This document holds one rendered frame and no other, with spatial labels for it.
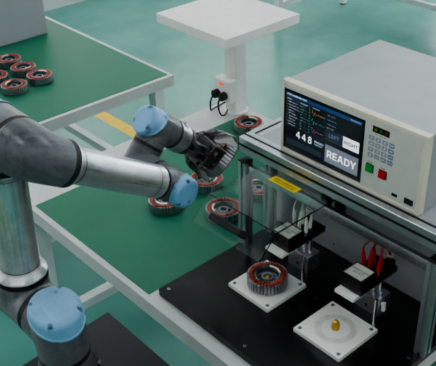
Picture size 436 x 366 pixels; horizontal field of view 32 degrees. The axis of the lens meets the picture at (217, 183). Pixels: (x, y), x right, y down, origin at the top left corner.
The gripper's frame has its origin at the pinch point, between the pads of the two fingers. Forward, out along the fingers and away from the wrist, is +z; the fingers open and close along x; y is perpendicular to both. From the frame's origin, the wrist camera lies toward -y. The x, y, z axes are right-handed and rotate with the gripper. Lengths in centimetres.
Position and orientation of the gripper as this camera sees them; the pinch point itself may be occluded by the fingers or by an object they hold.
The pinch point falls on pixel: (220, 157)
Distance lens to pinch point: 203.0
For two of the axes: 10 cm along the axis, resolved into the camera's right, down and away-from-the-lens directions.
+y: 5.8, 5.6, -5.8
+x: 6.1, -7.8, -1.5
